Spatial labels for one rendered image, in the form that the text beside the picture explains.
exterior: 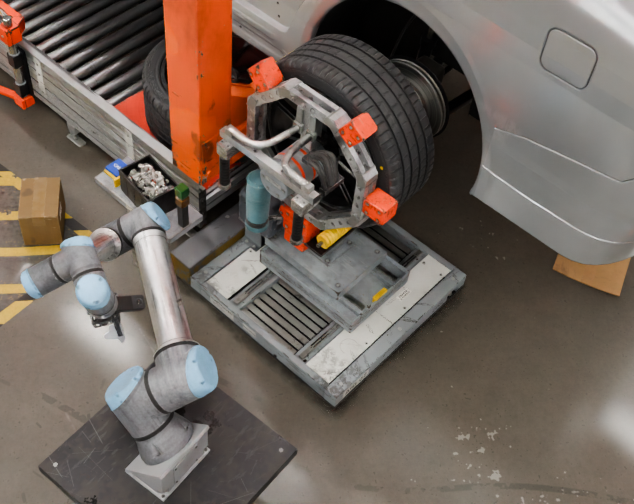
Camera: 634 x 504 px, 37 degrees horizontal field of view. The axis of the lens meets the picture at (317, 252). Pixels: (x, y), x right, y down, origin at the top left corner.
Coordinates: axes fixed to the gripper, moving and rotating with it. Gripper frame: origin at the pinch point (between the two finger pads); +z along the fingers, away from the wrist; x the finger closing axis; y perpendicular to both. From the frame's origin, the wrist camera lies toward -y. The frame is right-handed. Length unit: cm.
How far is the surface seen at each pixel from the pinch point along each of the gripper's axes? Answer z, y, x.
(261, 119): 14, -57, -65
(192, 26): -26, -39, -82
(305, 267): 67, -65, -24
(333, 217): 21, -75, -27
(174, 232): 43, -18, -40
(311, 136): -8, -70, -46
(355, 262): 70, -85, -23
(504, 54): -37, -130, -48
